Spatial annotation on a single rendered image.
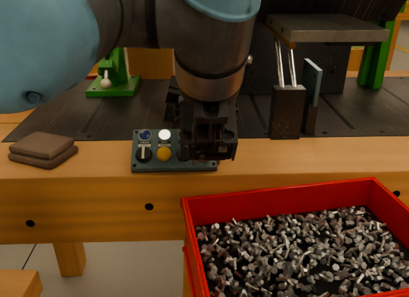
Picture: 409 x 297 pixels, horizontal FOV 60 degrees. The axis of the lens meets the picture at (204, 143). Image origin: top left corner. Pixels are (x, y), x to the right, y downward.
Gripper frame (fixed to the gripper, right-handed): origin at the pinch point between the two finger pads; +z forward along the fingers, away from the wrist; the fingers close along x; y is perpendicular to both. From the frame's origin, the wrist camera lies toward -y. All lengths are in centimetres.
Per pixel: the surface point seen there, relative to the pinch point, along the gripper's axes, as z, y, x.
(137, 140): 4.3, -2.9, -11.8
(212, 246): -1.8, 17.0, 0.5
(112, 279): 113, 7, -37
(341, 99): 25, -26, 38
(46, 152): 4.8, -1.2, -27.5
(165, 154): 3.1, 0.5, -6.6
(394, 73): 44, -50, 69
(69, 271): 111, 4, -56
